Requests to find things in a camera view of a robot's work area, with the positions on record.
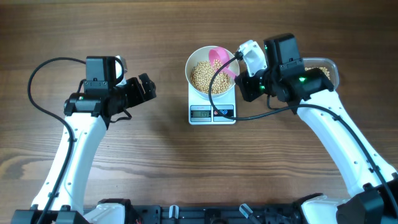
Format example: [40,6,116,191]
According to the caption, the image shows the soybeans in white bowl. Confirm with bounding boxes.
[190,59,230,95]

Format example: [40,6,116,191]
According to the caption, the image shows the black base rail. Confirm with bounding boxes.
[73,203,352,224]

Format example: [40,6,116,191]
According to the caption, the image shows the left black cable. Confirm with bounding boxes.
[27,57,86,224]

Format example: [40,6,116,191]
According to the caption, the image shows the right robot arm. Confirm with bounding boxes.
[235,34,397,223]

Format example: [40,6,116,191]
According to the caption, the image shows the right black cable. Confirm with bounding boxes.
[207,52,398,218]

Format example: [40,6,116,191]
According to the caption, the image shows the white digital kitchen scale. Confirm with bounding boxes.
[188,85,236,125]

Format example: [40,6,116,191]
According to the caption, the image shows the pile of soybeans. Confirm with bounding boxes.
[305,67,331,80]

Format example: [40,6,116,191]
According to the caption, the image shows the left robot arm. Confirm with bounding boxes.
[11,56,156,223]

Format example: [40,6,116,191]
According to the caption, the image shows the clear plastic container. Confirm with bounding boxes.
[303,57,340,90]

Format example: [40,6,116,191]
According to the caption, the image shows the black cable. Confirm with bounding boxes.
[27,57,86,224]
[207,52,398,218]

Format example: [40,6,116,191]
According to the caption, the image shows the pink plastic scoop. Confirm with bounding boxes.
[208,47,236,79]

